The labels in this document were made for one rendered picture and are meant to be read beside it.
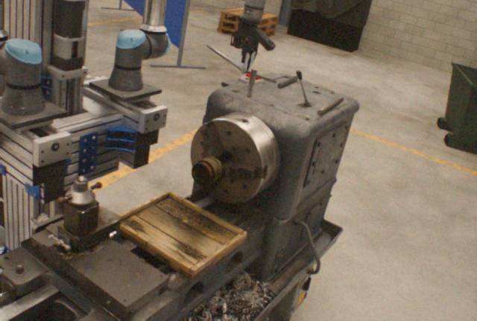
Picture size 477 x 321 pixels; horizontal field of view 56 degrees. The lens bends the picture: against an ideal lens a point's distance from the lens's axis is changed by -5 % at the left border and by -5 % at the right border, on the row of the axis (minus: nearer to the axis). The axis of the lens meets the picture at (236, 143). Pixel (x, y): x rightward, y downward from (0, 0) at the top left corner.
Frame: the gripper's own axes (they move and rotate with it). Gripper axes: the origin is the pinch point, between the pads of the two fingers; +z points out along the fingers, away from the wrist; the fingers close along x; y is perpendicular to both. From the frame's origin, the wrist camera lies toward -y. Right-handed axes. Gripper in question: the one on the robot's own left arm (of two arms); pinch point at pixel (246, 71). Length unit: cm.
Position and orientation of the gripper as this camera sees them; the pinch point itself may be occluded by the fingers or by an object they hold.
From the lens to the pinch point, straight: 184.6
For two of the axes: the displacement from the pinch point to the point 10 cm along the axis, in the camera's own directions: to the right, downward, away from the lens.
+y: -8.1, -3.7, 4.5
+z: -1.8, 9.0, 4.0
